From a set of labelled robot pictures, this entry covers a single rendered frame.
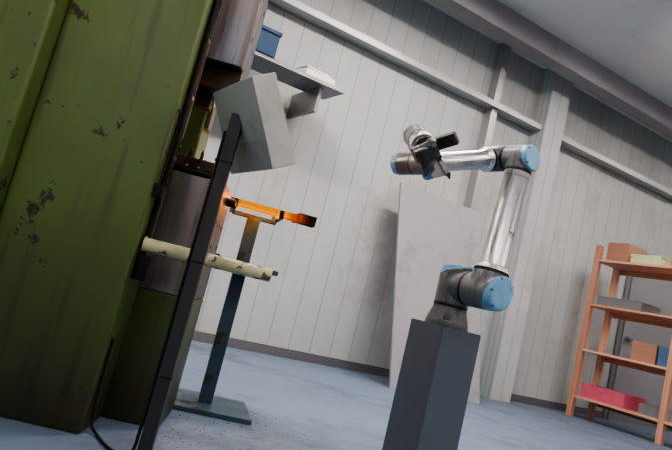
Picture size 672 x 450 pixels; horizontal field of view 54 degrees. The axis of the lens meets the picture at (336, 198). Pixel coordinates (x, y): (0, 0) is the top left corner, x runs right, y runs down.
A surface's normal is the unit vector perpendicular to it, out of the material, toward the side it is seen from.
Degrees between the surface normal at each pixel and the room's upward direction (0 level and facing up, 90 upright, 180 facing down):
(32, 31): 90
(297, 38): 90
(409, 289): 74
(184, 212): 90
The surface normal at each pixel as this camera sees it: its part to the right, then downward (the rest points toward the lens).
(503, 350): 0.51, 0.00
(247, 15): 0.11, -0.13
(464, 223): 0.56, -0.28
